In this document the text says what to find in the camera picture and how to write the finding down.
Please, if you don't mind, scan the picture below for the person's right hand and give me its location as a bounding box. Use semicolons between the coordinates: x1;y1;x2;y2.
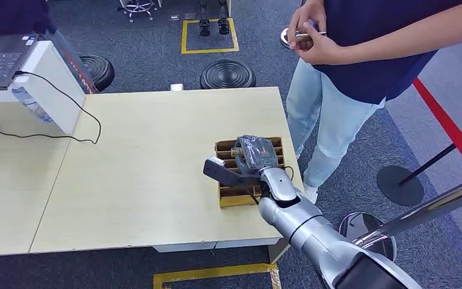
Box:
287;0;327;51

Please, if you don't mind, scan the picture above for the person's left hand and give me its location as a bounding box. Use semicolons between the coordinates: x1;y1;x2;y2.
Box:
295;22;345;66

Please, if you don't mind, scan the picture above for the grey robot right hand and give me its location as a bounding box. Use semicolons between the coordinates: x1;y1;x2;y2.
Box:
230;135;277;176

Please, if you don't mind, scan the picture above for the phone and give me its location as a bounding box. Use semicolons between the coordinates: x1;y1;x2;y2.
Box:
294;31;327;42

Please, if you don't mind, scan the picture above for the wooden slotted card holder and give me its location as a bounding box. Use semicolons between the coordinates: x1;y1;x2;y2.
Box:
215;137;287;208

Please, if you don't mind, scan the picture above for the person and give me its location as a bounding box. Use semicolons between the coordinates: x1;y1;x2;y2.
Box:
286;0;462;205

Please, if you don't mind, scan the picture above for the chrome stanchion base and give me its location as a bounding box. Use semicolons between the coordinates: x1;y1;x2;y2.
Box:
280;26;297;50

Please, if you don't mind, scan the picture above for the black wheeled stand leg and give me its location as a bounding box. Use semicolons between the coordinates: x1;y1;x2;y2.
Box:
199;0;211;38
217;0;231;36

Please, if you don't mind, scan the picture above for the black round ribbed stool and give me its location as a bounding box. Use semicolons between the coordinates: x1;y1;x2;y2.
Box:
199;59;257;90
78;54;116;93

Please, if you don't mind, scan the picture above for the yellow tape floor square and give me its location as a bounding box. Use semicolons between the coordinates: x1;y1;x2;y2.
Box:
180;17;241;55

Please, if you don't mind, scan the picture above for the chrome chair base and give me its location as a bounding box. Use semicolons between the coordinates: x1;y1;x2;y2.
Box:
117;0;162;23

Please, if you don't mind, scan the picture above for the white box stand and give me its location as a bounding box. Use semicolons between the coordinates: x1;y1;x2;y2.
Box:
0;40;87;137

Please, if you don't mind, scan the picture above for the black wrist camera with pale box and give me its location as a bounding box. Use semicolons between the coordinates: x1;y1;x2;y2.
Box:
203;156;256;190

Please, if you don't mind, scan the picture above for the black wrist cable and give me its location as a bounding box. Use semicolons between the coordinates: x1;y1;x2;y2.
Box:
236;180;261;206

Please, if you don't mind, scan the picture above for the black stanchion post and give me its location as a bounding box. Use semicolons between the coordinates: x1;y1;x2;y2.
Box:
376;119;462;208

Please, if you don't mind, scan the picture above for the chrome stanchion post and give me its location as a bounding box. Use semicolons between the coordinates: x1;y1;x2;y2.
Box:
338;177;462;263

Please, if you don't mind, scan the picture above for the black power cable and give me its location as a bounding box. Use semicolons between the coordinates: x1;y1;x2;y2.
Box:
0;70;103;146

